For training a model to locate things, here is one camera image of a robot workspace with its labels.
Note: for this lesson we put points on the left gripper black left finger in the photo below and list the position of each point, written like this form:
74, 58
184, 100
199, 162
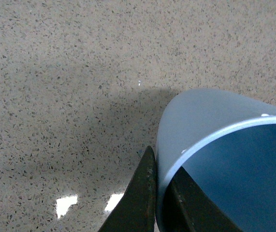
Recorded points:
135, 212

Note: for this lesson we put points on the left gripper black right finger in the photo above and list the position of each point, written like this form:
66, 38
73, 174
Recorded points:
188, 209

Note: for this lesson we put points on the light blue plastic cup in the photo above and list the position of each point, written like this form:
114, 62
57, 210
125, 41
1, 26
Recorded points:
227, 143

